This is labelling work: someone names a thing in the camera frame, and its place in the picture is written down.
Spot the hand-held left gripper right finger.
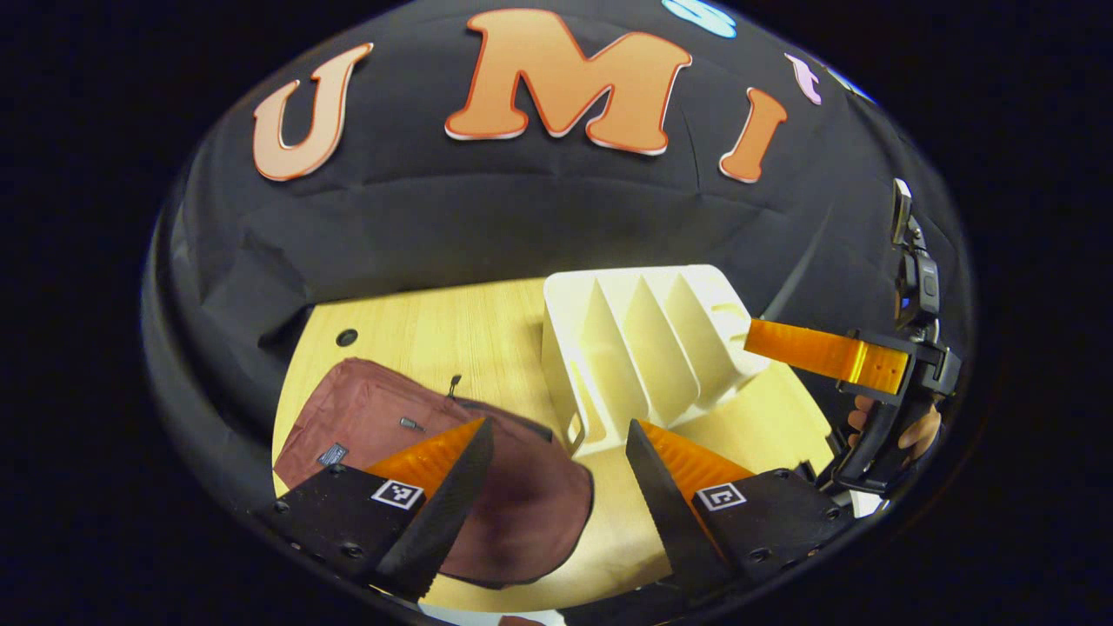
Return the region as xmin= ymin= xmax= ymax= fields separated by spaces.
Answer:
xmin=626 ymin=419 xmax=857 ymax=592

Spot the maroon schoolbag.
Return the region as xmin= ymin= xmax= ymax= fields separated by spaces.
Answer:
xmin=274 ymin=356 xmax=595 ymax=590

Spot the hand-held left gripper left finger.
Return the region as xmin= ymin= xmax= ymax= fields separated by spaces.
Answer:
xmin=257 ymin=417 xmax=495 ymax=603

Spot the white bookshelf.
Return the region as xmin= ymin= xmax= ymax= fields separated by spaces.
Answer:
xmin=541 ymin=265 xmax=770 ymax=457

